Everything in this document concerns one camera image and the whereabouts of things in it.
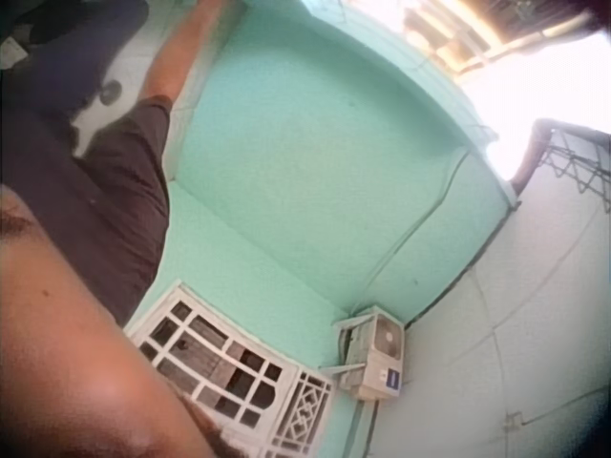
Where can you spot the white outdoor air conditioner unit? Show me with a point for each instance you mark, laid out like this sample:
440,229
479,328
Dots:
377,353

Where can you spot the white window grille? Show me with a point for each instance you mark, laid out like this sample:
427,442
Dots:
210,353

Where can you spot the white lattice vent panel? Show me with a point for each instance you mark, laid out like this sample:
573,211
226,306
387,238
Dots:
301,415

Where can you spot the round dark floor drain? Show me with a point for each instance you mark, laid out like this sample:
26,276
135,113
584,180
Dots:
111,93

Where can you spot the wooden roof beams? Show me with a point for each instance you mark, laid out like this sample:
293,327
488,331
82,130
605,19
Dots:
477,33

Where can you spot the person's legs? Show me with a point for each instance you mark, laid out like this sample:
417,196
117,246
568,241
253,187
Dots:
71,43

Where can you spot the green painted wall pipe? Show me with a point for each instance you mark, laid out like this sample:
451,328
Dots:
420,224

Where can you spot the brown post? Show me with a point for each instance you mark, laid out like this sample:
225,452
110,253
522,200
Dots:
530,157

